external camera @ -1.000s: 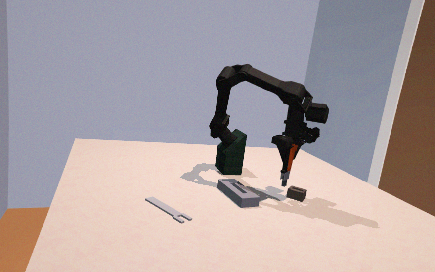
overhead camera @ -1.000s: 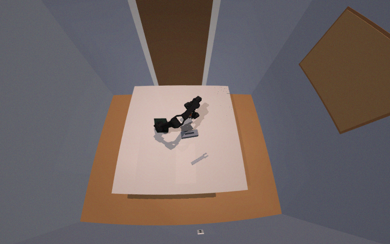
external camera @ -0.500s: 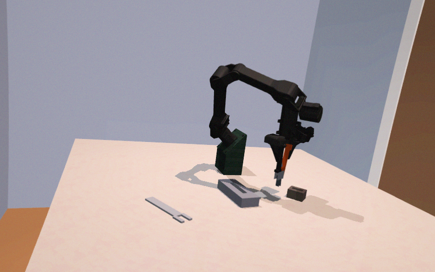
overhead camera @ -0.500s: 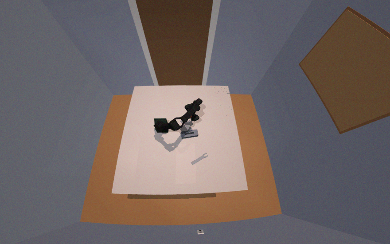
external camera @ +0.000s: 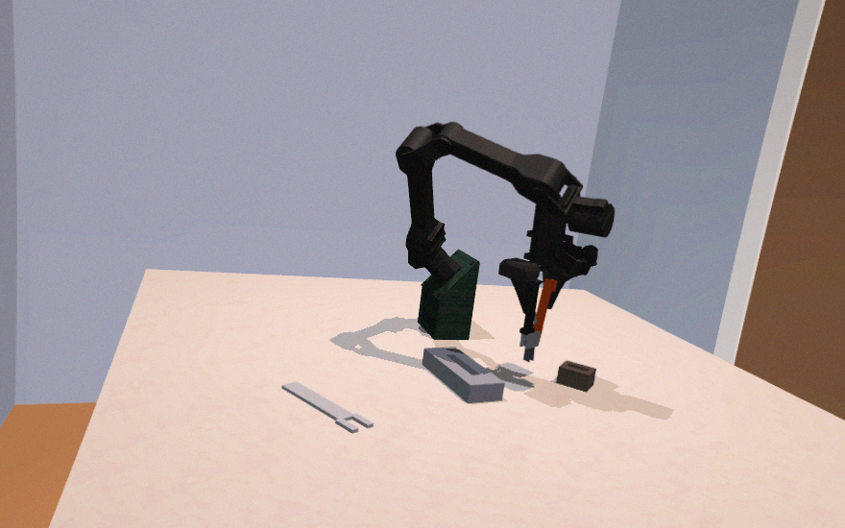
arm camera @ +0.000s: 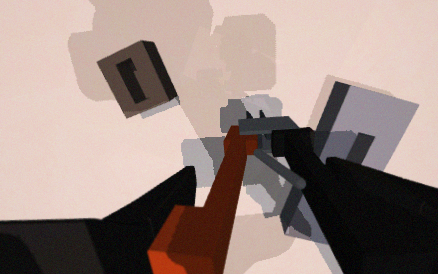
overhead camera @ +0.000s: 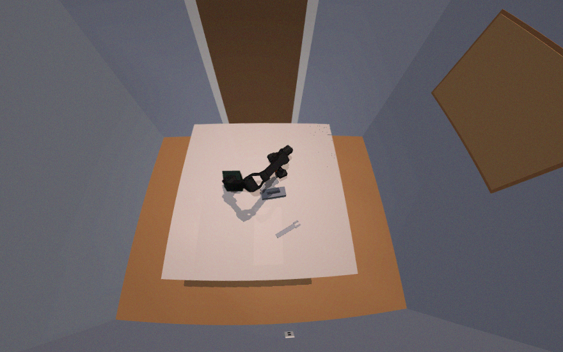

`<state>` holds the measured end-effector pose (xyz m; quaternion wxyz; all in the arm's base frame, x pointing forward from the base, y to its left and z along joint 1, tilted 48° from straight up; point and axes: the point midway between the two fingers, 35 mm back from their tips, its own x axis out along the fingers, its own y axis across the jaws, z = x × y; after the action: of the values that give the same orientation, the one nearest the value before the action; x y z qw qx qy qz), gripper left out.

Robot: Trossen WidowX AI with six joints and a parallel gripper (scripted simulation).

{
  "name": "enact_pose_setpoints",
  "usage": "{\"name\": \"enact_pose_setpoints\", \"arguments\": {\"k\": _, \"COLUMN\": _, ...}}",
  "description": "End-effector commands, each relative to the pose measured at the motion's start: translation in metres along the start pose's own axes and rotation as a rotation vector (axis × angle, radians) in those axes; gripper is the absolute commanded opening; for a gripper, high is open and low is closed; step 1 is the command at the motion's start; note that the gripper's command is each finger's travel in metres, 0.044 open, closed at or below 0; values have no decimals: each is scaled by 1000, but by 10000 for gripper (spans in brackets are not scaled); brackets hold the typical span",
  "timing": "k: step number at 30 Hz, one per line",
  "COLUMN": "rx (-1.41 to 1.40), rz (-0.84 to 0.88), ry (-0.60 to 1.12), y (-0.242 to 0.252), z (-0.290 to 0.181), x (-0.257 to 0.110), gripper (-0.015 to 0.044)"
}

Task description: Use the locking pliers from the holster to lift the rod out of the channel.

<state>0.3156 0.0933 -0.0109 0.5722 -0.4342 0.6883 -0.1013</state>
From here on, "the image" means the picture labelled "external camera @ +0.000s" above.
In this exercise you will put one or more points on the grey forked flat bar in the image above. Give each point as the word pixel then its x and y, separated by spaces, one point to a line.
pixel 327 407

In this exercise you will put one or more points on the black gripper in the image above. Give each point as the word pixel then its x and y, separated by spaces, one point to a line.
pixel 524 274

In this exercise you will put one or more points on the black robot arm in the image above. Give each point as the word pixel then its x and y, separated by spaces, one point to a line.
pixel 538 178

